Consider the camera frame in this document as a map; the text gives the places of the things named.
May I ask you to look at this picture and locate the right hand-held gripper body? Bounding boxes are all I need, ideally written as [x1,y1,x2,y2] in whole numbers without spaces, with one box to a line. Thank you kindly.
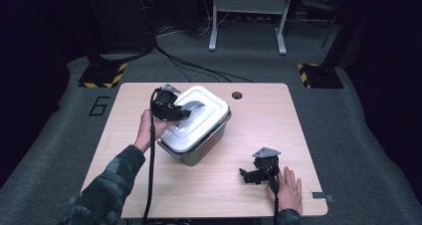
[252,146,282,181]

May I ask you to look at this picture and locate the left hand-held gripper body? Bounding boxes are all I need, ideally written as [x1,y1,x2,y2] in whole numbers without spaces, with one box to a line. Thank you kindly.
[151,84,181,119]

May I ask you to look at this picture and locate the white box lid grey handle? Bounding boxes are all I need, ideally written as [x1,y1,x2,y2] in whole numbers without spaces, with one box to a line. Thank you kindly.
[158,85,231,153]

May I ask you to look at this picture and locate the clear plastic storage box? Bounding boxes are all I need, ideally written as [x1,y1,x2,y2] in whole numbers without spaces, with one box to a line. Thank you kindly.
[157,109,233,167]

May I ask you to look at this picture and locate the person's left hand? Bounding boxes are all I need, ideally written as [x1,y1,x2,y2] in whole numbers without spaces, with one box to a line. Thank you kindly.
[133,109,169,153]

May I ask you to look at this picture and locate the person's right hand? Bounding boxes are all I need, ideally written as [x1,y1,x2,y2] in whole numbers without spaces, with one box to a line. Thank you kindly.
[267,165,304,214]

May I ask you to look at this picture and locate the black hazard-striped stand base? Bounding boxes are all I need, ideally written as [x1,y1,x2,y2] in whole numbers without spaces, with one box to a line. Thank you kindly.
[78,61,128,89]
[297,63,345,90]

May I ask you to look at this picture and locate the black cabinet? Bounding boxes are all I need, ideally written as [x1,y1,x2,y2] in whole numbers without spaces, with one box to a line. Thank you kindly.
[86,0,155,54]

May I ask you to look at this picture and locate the thin black tripod leg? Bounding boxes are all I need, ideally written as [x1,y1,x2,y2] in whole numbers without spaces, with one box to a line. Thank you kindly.
[321,0,348,49]

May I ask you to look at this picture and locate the black floor cable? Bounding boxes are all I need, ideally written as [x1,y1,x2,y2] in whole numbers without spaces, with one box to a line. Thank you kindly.
[153,44,254,84]
[167,56,232,84]

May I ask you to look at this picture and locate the right hand-held gripper cable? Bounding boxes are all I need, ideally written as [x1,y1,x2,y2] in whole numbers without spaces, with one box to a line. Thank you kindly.
[260,161,281,225]

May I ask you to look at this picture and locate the hand-held gripper cable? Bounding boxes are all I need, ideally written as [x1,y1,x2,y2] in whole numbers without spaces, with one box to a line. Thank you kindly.
[142,88,160,225]
[260,161,281,225]

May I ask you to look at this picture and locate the left hand-held gripper cable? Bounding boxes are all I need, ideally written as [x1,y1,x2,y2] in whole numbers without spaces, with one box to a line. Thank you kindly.
[142,88,160,225]

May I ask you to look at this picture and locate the white floor cable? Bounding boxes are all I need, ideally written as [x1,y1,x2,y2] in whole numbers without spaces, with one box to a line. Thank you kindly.
[156,17,213,39]

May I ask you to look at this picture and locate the white metal stand frame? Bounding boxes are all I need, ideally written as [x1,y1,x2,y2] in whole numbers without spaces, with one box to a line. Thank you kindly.
[208,0,296,56]

